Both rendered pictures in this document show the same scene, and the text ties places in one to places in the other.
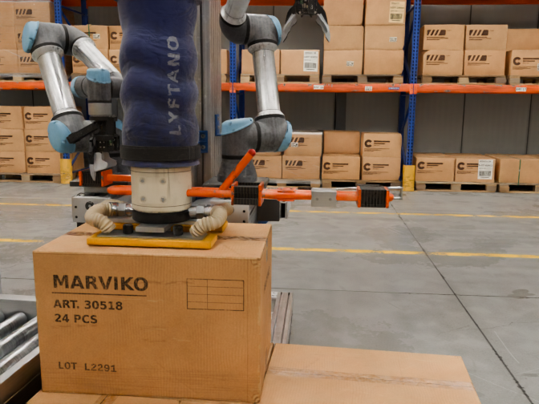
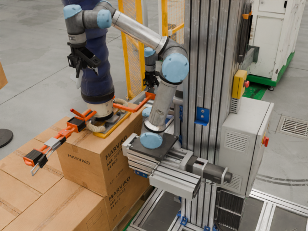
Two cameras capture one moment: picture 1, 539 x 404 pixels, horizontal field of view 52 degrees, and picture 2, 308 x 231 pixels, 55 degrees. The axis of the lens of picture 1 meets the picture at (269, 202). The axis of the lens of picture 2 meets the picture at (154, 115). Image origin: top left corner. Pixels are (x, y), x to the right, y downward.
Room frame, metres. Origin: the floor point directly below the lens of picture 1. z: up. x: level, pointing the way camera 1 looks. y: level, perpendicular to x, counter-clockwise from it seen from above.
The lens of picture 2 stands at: (2.69, -1.13, 2.19)
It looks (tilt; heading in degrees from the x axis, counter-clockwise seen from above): 34 degrees down; 116
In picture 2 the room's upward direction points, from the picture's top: 3 degrees counter-clockwise
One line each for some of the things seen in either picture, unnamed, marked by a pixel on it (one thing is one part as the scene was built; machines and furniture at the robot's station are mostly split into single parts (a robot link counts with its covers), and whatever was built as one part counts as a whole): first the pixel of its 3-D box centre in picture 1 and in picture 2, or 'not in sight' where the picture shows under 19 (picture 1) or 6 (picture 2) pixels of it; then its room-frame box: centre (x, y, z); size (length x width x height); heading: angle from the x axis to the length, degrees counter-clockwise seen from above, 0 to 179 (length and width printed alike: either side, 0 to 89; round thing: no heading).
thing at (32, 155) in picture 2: (372, 196); (34, 157); (1.53, -0.29, 1.07); 0.08 x 0.07 x 0.05; 85
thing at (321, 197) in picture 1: (323, 197); (52, 144); (1.55, -0.15, 1.07); 0.07 x 0.07 x 0.04; 85
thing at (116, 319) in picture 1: (166, 300); (105, 142); (1.58, 0.30, 0.74); 0.60 x 0.40 x 0.40; 86
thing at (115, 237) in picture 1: (152, 233); not in sight; (1.49, 0.32, 0.97); 0.34 x 0.10 x 0.05; 85
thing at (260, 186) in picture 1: (248, 193); (76, 124); (1.57, 0.06, 1.08); 0.10 x 0.08 x 0.06; 175
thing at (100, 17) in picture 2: not in sight; (98, 18); (1.94, -0.06, 1.82); 0.11 x 0.11 x 0.08; 21
